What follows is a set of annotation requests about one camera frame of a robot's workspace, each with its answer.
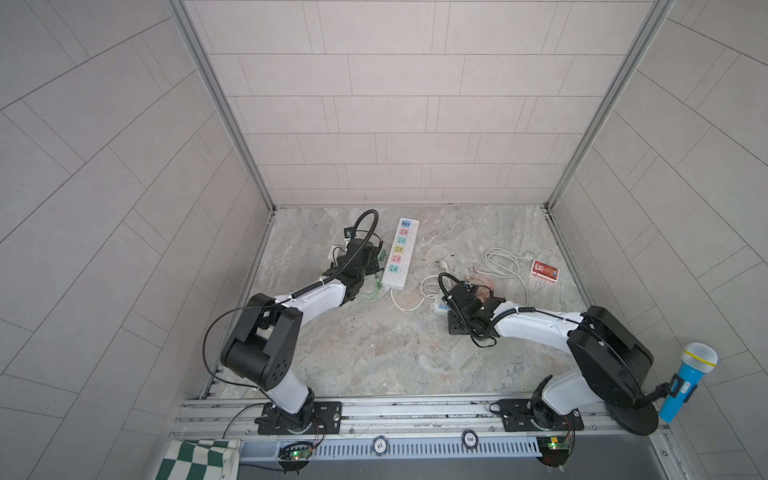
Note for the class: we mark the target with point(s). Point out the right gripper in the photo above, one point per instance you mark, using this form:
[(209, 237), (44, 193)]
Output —
[(451, 327)]

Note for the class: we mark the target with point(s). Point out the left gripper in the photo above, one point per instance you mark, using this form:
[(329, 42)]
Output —
[(371, 260)]

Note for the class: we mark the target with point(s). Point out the long multicolour power strip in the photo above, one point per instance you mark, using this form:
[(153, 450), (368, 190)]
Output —
[(401, 254)]

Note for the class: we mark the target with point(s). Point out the short blue power strip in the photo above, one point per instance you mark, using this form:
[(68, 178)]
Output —
[(440, 307)]

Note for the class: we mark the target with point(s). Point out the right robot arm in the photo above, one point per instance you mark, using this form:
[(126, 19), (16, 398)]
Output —
[(611, 364)]

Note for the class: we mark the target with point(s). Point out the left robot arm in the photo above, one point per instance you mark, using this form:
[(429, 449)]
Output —
[(261, 346)]

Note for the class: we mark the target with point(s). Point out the red card box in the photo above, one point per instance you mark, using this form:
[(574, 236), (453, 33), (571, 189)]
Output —
[(545, 271)]

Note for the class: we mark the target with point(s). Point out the black round microphone stand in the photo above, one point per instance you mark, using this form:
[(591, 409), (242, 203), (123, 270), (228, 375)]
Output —
[(641, 418)]

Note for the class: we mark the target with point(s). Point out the blue toy microphone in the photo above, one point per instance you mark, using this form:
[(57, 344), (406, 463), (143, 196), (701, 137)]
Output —
[(697, 359)]

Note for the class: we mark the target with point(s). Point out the green checkered cloth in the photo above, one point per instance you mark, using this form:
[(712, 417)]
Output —
[(200, 460)]

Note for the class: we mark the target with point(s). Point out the aluminium mounting rail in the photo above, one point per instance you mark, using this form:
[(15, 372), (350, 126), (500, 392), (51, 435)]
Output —
[(396, 417)]

